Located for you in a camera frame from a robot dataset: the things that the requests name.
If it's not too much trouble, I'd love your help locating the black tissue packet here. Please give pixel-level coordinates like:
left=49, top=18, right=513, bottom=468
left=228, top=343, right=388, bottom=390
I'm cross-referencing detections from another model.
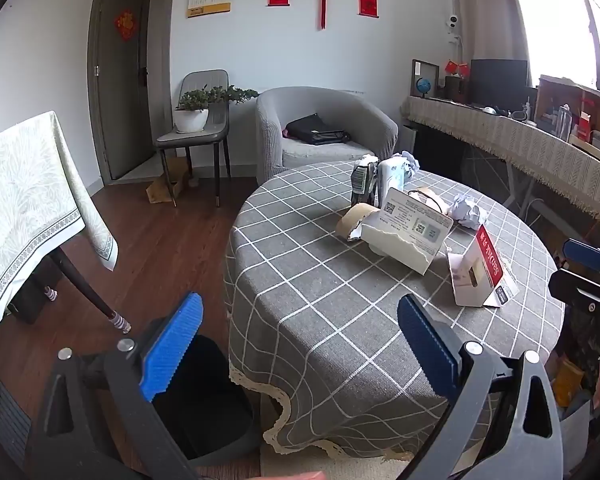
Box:
left=350, top=155, right=381, bottom=207

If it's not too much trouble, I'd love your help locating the cardboard box on floor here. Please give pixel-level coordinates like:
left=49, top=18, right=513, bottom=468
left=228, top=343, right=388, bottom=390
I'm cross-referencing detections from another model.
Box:
left=146, top=157, right=191, bottom=206

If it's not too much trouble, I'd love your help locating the grey armchair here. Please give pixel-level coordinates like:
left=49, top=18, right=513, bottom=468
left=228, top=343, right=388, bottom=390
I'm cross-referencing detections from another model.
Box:
left=255, top=86, right=399, bottom=186

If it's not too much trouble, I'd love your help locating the beige floor mat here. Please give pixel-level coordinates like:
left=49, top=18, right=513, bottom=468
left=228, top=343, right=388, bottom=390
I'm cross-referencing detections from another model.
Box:
left=259, top=430, right=416, bottom=480

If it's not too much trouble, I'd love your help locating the white security camera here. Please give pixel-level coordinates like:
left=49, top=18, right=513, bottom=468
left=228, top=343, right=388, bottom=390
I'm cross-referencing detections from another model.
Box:
left=444, top=11, right=462, bottom=43

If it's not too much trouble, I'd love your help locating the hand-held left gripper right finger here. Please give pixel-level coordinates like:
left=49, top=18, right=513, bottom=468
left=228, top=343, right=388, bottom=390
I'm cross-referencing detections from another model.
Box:
left=396, top=294, right=565, bottom=480

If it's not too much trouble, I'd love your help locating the white blue tissue packet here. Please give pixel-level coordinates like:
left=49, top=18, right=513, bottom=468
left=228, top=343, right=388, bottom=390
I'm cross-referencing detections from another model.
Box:
left=376, top=156, right=412, bottom=207

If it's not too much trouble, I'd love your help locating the black monitor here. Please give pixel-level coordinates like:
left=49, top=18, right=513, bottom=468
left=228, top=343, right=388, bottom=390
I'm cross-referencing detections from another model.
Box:
left=469, top=59, right=529, bottom=108

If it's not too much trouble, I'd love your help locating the torn white cardboard box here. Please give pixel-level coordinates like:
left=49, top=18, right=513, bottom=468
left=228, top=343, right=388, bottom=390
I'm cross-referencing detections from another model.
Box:
left=360, top=187, right=454, bottom=276

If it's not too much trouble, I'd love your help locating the grey door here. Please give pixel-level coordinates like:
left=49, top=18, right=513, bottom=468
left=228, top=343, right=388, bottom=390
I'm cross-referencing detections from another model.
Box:
left=97, top=0, right=156, bottom=181

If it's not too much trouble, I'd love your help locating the side table, white cloth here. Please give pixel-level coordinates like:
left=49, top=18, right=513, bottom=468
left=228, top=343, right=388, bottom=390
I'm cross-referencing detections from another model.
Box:
left=0, top=110, right=119, bottom=341

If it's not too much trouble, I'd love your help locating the bright window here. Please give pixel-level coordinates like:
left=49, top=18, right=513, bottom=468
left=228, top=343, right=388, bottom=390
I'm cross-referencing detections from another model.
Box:
left=505, top=0, right=600, bottom=101

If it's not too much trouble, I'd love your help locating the black waste bin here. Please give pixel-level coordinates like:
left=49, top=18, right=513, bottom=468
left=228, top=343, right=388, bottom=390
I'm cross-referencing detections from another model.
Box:
left=150, top=334, right=255, bottom=467

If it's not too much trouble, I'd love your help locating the long desk, beige cloth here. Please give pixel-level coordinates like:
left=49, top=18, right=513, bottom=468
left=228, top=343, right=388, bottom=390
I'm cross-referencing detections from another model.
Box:
left=400, top=95, right=600, bottom=238

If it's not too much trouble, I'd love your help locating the framed picture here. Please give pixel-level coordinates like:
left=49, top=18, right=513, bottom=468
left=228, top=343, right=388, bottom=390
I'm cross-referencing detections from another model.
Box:
left=411, top=59, right=440, bottom=98

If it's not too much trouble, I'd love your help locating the brown cardboard piece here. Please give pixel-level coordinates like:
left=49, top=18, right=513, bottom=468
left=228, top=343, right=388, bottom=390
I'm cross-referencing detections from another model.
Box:
left=335, top=203, right=381, bottom=242

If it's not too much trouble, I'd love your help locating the wooden desk shelf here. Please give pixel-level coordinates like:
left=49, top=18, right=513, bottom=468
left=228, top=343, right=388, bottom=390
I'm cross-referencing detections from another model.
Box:
left=537, top=74, right=600, bottom=151

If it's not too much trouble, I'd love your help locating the red paper door decoration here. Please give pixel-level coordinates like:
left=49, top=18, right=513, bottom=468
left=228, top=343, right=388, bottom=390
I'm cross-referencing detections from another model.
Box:
left=114, top=8, right=136, bottom=41

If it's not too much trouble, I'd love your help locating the grey dining chair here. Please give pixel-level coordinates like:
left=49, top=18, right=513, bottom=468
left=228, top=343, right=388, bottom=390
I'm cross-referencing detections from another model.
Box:
left=154, top=70, right=233, bottom=208

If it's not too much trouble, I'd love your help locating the potted plant in white pot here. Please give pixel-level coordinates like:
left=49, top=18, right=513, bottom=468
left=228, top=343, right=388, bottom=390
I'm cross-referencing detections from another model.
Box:
left=172, top=85, right=260, bottom=134

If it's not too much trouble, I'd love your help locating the dark table leg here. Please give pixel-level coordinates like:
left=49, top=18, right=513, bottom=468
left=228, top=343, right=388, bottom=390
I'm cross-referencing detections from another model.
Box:
left=49, top=246, right=132, bottom=335

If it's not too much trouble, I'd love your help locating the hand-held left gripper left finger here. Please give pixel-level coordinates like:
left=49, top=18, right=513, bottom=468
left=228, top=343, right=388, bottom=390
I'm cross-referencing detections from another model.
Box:
left=25, top=292, right=206, bottom=480

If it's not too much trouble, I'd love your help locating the red white card package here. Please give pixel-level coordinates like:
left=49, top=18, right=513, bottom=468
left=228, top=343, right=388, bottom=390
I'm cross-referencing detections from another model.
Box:
left=446, top=225, right=520, bottom=307

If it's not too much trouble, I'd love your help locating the black bag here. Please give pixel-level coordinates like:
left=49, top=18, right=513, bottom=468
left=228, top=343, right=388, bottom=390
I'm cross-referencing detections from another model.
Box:
left=282, top=113, right=352, bottom=146

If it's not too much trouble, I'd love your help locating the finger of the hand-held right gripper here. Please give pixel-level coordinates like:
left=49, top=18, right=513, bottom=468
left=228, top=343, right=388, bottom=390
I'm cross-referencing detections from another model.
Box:
left=561, top=238, right=600, bottom=275
left=548, top=269, right=600, bottom=328

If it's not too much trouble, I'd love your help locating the crumpled blue white paper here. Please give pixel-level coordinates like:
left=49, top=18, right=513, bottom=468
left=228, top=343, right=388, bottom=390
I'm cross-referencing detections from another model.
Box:
left=400, top=151, right=421, bottom=181

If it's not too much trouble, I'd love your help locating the round table, grey checked cloth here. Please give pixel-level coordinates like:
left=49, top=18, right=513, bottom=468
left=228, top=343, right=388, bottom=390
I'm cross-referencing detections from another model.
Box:
left=222, top=160, right=566, bottom=461

